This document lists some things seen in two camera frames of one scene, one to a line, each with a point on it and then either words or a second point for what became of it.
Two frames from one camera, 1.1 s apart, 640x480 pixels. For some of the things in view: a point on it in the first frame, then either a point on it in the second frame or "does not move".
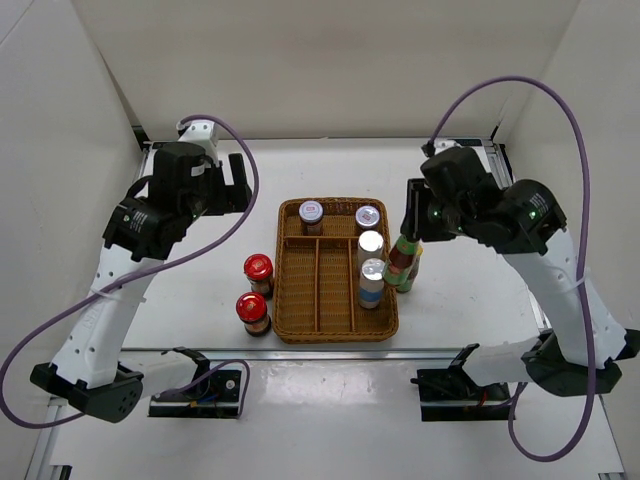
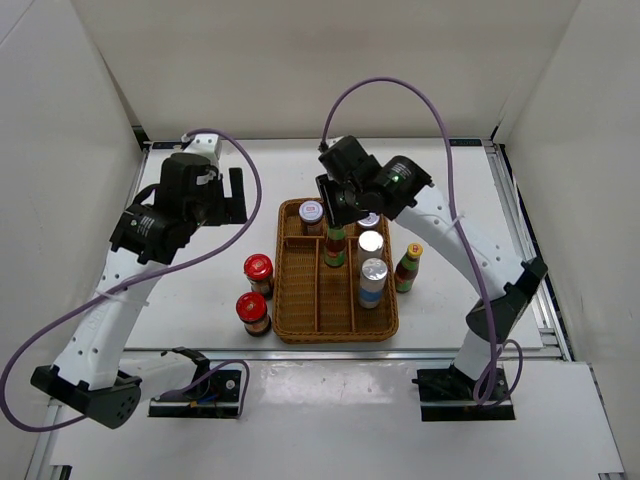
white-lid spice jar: (367, 217) does not move
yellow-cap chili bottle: (403, 263) → (336, 245)
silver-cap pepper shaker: (370, 245) does not move
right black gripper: (414, 225) → (334, 216)
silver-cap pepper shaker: (371, 283) does not move
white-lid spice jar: (311, 213) does not move
